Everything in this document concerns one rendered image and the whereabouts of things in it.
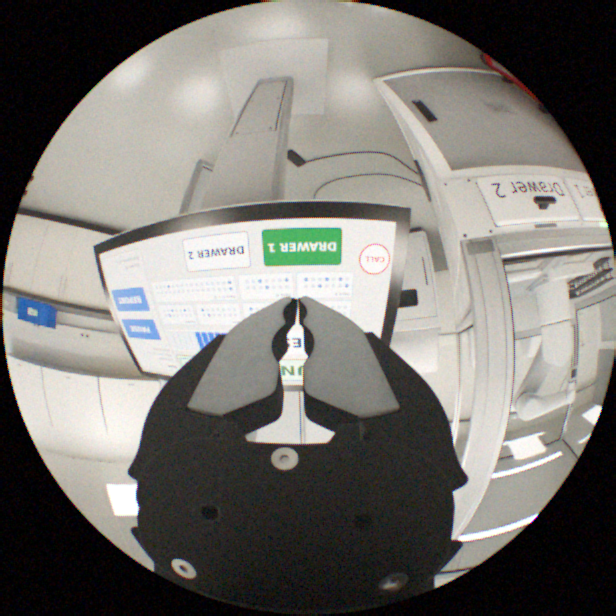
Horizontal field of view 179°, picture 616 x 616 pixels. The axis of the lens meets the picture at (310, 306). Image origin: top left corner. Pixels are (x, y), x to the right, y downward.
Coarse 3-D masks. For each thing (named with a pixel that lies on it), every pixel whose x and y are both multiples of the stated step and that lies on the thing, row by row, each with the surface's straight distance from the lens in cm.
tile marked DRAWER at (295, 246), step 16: (272, 240) 26; (288, 240) 26; (304, 240) 26; (320, 240) 26; (336, 240) 26; (272, 256) 27; (288, 256) 27; (304, 256) 27; (320, 256) 27; (336, 256) 27
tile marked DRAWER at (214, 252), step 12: (192, 240) 30; (204, 240) 29; (216, 240) 28; (228, 240) 28; (240, 240) 27; (192, 252) 30; (204, 252) 29; (216, 252) 29; (228, 252) 28; (240, 252) 28; (192, 264) 31; (204, 264) 30; (216, 264) 29; (228, 264) 28; (240, 264) 28
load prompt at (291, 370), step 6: (180, 360) 43; (186, 360) 42; (282, 360) 35; (288, 360) 35; (294, 360) 35; (300, 360) 35; (282, 366) 36; (288, 366) 36; (294, 366) 36; (300, 366) 36; (282, 372) 37; (288, 372) 37; (294, 372) 37; (300, 372) 37; (282, 378) 38; (288, 378) 38; (294, 378) 38; (300, 378) 38
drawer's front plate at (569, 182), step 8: (568, 184) 66; (576, 184) 70; (584, 184) 74; (592, 184) 79; (576, 192) 67; (584, 192) 71; (592, 192) 76; (576, 200) 65; (584, 200) 68; (592, 200) 72; (584, 208) 65; (592, 208) 69; (584, 216) 63; (592, 216) 67; (600, 216) 71
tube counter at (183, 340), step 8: (168, 336) 40; (176, 336) 39; (184, 336) 38; (192, 336) 37; (200, 336) 36; (208, 336) 35; (176, 344) 40; (184, 344) 39; (192, 344) 38; (200, 344) 37
